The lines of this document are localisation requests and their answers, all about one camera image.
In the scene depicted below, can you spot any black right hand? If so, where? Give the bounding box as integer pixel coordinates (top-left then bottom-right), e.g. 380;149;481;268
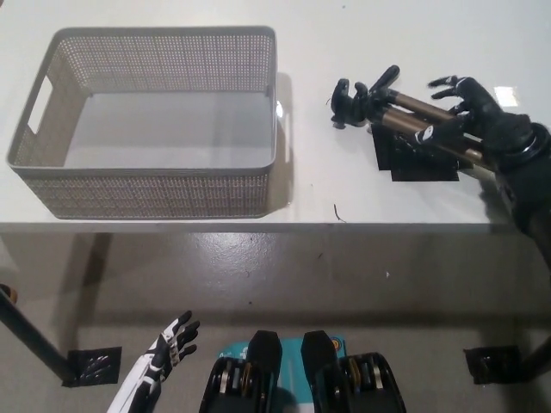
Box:
414;75;536;168

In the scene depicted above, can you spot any white and black left hand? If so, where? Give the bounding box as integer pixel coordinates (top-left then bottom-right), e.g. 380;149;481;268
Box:
106;310;201;413

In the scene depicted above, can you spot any bronze and black tripod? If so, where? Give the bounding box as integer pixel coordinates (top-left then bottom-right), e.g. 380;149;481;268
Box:
330;65;496;173

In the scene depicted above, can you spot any black tape patch on desk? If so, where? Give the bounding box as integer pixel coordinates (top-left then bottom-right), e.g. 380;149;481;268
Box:
370;123;461;184

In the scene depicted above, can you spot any black tape patch on floor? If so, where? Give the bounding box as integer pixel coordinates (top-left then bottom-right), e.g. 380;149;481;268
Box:
64;346;123;387
462;345;523;385

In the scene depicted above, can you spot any grey perforated plastic basket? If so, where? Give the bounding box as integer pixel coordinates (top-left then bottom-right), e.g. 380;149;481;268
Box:
4;25;278;221

